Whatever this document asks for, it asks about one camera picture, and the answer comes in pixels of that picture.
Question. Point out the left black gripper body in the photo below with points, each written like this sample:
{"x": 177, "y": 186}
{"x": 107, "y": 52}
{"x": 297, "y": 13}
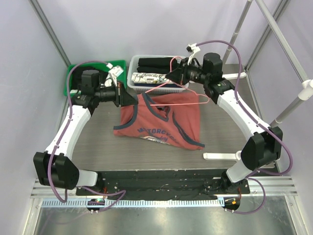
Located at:
{"x": 118, "y": 93}

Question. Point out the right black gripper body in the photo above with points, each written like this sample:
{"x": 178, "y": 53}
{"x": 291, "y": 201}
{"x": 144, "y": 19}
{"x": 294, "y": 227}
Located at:
{"x": 184, "y": 71}

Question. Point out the green plastic tray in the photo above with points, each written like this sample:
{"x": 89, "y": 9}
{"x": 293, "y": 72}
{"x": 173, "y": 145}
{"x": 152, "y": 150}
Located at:
{"x": 75, "y": 79}

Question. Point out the pink wire hanger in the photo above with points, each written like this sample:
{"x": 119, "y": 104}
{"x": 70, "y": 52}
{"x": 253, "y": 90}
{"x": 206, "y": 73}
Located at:
{"x": 179, "y": 104}

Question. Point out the red tank top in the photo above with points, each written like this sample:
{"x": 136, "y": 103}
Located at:
{"x": 178, "y": 126}

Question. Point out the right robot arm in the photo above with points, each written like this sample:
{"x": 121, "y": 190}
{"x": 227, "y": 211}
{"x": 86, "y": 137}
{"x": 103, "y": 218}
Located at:
{"x": 263, "y": 144}

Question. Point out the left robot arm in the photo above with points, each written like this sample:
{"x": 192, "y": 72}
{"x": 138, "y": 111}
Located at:
{"x": 54, "y": 165}

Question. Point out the black folded garment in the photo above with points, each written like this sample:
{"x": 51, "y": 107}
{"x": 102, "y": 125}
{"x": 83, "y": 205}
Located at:
{"x": 159, "y": 65}

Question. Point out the white plastic basket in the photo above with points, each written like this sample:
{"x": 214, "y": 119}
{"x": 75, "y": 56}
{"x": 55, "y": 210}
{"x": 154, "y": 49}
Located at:
{"x": 166, "y": 89}

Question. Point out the grey clothes rack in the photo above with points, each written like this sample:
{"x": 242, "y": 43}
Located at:
{"x": 280, "y": 75}

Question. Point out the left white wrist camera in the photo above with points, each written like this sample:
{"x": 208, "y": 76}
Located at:
{"x": 113, "y": 73}

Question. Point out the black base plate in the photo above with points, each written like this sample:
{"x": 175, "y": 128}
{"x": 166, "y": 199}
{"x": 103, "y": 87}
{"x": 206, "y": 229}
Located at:
{"x": 164, "y": 185}

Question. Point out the grey aluminium frame post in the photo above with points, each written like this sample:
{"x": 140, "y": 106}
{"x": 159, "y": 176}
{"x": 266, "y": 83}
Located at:
{"x": 49, "y": 30}

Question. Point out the white slotted cable duct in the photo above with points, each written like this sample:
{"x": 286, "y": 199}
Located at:
{"x": 97, "y": 203}

